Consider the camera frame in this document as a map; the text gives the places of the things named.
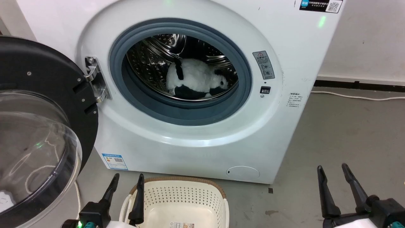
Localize white power cable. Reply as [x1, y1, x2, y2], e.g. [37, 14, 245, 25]
[311, 91, 405, 101]

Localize chrome door hinge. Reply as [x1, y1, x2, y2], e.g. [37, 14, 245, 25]
[84, 56, 112, 104]

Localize grey warning label sticker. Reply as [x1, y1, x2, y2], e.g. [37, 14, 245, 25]
[252, 50, 275, 80]

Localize round filter access cover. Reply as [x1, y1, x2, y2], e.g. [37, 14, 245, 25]
[226, 166, 260, 182]

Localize black round washer door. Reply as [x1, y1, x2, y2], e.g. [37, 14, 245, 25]
[0, 36, 99, 228]

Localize white thin cable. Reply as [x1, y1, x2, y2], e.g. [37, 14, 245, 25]
[73, 180, 81, 219]

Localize black QR code sticker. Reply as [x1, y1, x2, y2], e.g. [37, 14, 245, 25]
[299, 0, 343, 14]

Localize blue energy label sticker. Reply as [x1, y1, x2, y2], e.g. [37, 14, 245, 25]
[102, 153, 128, 171]

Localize black and white panda plush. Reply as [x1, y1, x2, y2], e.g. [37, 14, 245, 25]
[166, 58, 229, 100]

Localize white instruction text sticker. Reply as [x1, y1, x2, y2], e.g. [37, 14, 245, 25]
[287, 92, 302, 108]

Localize white plastic laundry basket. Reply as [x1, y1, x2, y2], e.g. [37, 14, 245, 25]
[119, 177, 229, 228]

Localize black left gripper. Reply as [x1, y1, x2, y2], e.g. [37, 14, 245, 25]
[62, 173, 145, 228]

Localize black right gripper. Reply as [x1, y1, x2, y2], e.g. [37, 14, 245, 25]
[317, 163, 405, 228]

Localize black skirting strip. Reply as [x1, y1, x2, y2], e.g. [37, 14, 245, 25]
[314, 80, 405, 93]

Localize stainless steel washer drum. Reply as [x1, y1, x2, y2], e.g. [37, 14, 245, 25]
[126, 34, 239, 102]

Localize white front-load washing machine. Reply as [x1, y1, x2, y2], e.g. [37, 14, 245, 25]
[16, 0, 347, 185]

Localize grey rubber door gasket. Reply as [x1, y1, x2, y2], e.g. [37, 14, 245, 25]
[109, 18, 252, 126]

